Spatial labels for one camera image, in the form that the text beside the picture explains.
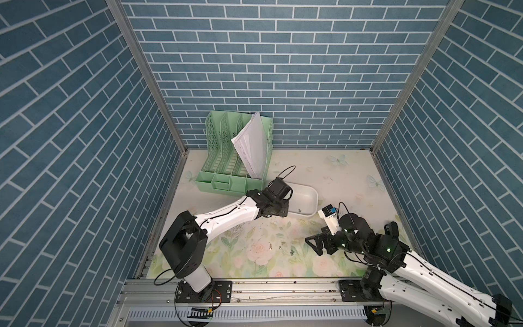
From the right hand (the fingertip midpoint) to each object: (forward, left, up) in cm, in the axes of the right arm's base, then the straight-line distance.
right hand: (315, 236), depth 73 cm
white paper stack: (+38, +28, +8) cm, 48 cm away
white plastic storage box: (+23, +2, -14) cm, 27 cm away
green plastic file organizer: (+38, +45, -13) cm, 60 cm away
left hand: (+12, +10, -4) cm, 16 cm away
